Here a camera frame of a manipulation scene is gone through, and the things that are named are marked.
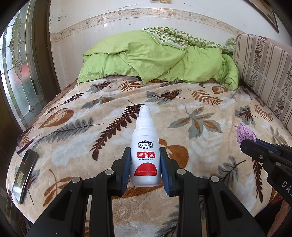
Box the purple wrapper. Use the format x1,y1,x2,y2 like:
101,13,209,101
236,123,256,144

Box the white spray bottle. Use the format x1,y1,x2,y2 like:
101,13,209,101
130,105,161,188

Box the person right hand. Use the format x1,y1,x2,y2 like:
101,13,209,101
267,201,291,237

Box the black smartphone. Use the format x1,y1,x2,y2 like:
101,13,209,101
12,149,39,204

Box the leaf-pattern plush blanket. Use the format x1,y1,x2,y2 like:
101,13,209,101
6,76,291,232

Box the striped floral cushion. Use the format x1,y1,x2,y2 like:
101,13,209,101
233,34,292,132

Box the stained glass door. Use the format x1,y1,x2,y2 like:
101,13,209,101
0,0,60,133

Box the green duvet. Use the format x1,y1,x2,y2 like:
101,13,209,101
77,26,240,90

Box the framed wall picture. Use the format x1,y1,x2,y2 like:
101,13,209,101
245,0,279,33

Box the beige wall switch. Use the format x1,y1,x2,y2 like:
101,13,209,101
150,0,171,4

